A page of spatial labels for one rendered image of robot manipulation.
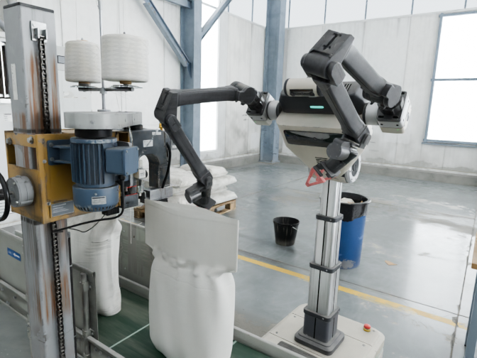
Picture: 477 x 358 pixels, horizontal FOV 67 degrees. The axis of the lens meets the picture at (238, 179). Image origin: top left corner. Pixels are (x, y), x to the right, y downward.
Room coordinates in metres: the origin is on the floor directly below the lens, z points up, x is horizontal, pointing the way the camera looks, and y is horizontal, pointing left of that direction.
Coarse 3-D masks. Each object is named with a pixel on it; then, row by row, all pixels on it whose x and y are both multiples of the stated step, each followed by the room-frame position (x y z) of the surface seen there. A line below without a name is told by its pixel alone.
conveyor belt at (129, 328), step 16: (128, 304) 1.80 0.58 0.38; (144, 304) 1.81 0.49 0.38; (112, 320) 1.65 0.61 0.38; (128, 320) 1.65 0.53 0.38; (144, 320) 1.66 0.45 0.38; (112, 336) 1.52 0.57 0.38; (128, 336) 1.53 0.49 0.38; (144, 336) 1.53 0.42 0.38; (128, 352) 1.41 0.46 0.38; (144, 352) 1.41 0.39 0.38; (160, 352) 1.42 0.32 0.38; (240, 352) 1.44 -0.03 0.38; (256, 352) 1.44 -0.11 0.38
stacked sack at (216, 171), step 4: (180, 168) 5.09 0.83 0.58; (184, 168) 5.05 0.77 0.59; (188, 168) 5.03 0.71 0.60; (208, 168) 4.95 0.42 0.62; (212, 168) 4.93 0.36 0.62; (216, 168) 5.00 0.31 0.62; (220, 168) 5.04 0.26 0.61; (224, 168) 5.13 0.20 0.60; (212, 172) 4.86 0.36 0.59; (216, 172) 4.93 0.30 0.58; (220, 172) 4.99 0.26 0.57; (224, 172) 5.07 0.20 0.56; (216, 176) 4.91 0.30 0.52; (220, 176) 5.01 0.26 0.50
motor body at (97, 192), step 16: (80, 144) 1.18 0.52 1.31; (96, 144) 1.19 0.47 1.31; (112, 144) 1.24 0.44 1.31; (80, 160) 1.17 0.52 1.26; (96, 160) 1.18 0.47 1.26; (80, 176) 1.17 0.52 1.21; (96, 176) 1.18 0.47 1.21; (112, 176) 1.23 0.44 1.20; (80, 192) 1.17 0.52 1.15; (96, 192) 1.17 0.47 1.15; (112, 192) 1.21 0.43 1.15; (80, 208) 1.18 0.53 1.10; (96, 208) 1.18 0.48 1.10; (112, 208) 1.23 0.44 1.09
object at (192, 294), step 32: (160, 224) 1.44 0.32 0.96; (192, 224) 1.32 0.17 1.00; (224, 224) 1.28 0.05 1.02; (160, 256) 1.44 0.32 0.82; (192, 256) 1.32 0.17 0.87; (224, 256) 1.28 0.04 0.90; (160, 288) 1.39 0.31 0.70; (192, 288) 1.29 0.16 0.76; (224, 288) 1.29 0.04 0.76; (160, 320) 1.38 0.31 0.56; (192, 320) 1.29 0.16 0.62; (224, 320) 1.27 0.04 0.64; (192, 352) 1.29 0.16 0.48; (224, 352) 1.29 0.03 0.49
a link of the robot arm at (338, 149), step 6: (336, 138) 1.22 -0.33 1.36; (342, 138) 1.28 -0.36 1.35; (366, 138) 1.23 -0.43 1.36; (330, 144) 1.22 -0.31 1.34; (336, 144) 1.21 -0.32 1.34; (342, 144) 1.20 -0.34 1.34; (348, 144) 1.22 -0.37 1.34; (354, 144) 1.23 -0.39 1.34; (360, 144) 1.23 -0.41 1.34; (366, 144) 1.24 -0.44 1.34; (330, 150) 1.22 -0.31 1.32; (336, 150) 1.20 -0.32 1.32; (342, 150) 1.19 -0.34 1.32; (348, 150) 1.22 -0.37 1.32; (330, 156) 1.21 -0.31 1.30; (336, 156) 1.20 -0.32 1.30; (342, 156) 1.21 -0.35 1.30; (348, 156) 1.23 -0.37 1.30
